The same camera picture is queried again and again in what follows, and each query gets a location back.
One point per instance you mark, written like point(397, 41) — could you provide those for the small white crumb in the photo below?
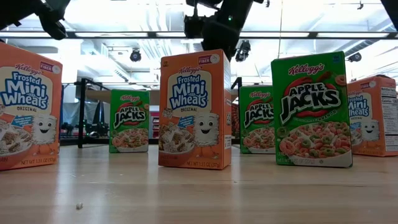
point(79, 205)

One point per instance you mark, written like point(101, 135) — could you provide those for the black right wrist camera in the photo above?
point(193, 26)

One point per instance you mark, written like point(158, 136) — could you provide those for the orange Frosted Mini Wheats box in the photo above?
point(373, 124)
point(192, 130)
point(28, 130)

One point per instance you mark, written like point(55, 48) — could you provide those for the black rig camera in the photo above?
point(243, 50)

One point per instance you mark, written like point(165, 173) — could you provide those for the green Apple Jacks cereal box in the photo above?
point(311, 130)
point(129, 124)
point(256, 124)

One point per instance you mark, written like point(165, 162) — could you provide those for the black aluminium rig frame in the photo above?
point(152, 35)

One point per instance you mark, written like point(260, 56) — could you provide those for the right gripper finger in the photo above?
point(224, 37)

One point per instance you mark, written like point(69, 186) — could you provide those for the red storage shelf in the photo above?
point(154, 124)

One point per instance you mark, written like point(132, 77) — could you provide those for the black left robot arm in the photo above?
point(15, 9)

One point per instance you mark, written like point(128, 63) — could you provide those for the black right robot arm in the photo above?
point(391, 7)

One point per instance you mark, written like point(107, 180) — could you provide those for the black equipment stand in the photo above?
point(99, 126)

